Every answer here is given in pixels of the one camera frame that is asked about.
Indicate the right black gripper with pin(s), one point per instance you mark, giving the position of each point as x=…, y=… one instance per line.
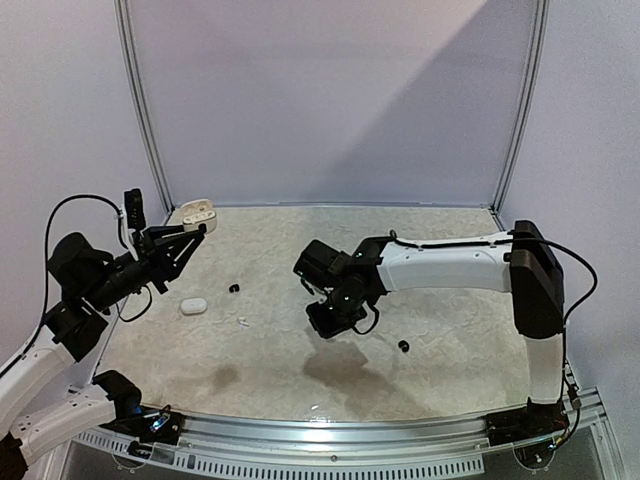
x=323, y=323

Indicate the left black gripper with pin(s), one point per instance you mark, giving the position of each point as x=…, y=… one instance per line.
x=158, y=258

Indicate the small white charging case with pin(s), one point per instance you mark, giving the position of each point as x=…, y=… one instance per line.
x=198, y=214

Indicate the white oval charging case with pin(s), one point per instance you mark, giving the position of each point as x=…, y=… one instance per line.
x=193, y=306

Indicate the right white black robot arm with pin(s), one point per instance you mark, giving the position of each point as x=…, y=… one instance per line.
x=518, y=262

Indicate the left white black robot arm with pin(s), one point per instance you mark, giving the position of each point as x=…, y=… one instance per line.
x=92, y=281

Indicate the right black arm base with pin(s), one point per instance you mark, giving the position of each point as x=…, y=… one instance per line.
x=523, y=423

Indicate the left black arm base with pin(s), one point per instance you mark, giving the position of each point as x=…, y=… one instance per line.
x=151, y=426

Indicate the left aluminium corner post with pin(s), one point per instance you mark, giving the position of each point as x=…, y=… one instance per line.
x=140, y=104

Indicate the aluminium corner post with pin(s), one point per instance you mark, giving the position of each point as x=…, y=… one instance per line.
x=140, y=104
x=531, y=69

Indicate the aluminium front rail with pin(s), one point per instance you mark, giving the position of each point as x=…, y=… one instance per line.
x=216, y=447

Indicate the right aluminium corner post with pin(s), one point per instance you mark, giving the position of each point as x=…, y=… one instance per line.
x=531, y=69

